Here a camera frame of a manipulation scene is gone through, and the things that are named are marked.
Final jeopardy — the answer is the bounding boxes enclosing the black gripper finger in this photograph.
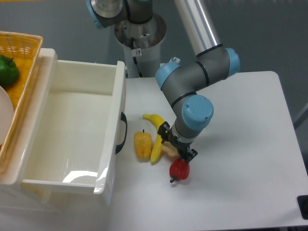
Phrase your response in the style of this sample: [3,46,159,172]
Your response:
[179,148,198,163]
[157,121,171,144]

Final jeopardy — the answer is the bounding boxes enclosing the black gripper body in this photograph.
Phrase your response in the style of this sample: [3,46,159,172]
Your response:
[169,130,194,152]

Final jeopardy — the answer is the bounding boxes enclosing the round beige bread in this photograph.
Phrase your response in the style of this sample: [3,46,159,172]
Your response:
[161,141,180,158]

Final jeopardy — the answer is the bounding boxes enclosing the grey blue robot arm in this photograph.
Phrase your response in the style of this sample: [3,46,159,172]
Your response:
[86,0,240,162]

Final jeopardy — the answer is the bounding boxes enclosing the yellow banana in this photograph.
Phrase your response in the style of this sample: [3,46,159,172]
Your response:
[142,114,165,165]

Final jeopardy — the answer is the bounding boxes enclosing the red bell pepper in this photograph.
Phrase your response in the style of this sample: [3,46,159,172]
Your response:
[169,159,190,183]

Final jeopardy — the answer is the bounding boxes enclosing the yellow bell pepper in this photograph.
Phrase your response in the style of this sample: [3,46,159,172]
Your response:
[134,130,152,160]

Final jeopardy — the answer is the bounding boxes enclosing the white open drawer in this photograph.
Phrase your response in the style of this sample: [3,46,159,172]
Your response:
[22,60,126,194]

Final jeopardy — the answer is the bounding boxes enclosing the black table corner device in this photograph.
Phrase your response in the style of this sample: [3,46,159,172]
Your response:
[297,195,308,220]

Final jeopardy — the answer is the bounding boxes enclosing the white plate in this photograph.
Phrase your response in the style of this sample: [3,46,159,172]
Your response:
[0,87,14,144]

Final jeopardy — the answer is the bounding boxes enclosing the yellow woven basket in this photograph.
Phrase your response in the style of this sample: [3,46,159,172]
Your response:
[0,31,43,173]

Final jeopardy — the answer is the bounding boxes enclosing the white drawer cabinet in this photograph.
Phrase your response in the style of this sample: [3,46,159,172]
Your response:
[0,49,112,213]

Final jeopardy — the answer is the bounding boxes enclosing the green bell pepper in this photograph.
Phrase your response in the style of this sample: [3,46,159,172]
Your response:
[0,54,19,88]

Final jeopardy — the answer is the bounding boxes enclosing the black drawer handle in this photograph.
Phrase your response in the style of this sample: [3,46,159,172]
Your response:
[115,112,128,154]

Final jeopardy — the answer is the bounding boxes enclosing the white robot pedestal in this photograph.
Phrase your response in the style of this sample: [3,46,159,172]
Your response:
[115,13,167,78]

